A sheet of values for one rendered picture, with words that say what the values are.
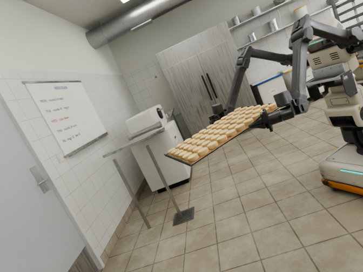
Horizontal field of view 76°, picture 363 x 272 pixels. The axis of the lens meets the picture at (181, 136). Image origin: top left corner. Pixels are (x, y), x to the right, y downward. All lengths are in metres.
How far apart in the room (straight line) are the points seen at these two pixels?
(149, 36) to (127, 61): 0.73
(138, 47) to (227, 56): 2.09
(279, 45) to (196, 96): 2.22
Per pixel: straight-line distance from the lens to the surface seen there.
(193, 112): 4.54
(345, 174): 2.16
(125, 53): 5.69
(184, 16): 5.57
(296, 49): 1.32
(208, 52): 4.52
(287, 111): 1.13
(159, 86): 5.42
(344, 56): 1.83
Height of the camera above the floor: 1.30
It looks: 11 degrees down
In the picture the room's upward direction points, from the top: 24 degrees counter-clockwise
